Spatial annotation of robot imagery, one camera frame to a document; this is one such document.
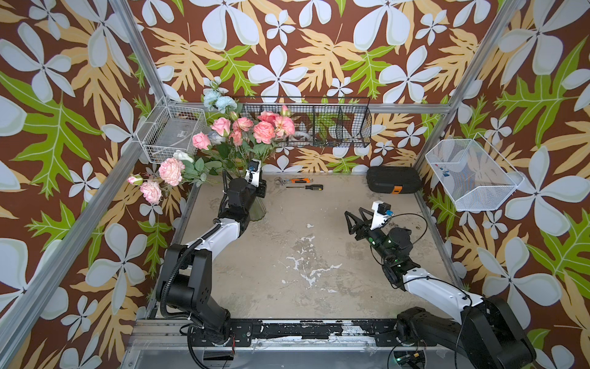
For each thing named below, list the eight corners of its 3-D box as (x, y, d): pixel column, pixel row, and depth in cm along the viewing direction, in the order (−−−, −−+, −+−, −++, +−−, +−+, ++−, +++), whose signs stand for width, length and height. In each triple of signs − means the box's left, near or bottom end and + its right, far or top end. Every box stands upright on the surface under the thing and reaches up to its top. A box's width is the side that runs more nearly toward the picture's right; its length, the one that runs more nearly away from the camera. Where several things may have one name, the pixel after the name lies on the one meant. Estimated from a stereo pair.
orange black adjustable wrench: (274, 184, 119) (274, 181, 117) (275, 179, 121) (274, 177, 120) (312, 184, 119) (313, 181, 118) (312, 179, 121) (312, 177, 120)
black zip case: (370, 195, 114) (373, 187, 109) (363, 171, 125) (366, 162, 120) (422, 195, 115) (428, 187, 109) (411, 171, 125) (415, 162, 120)
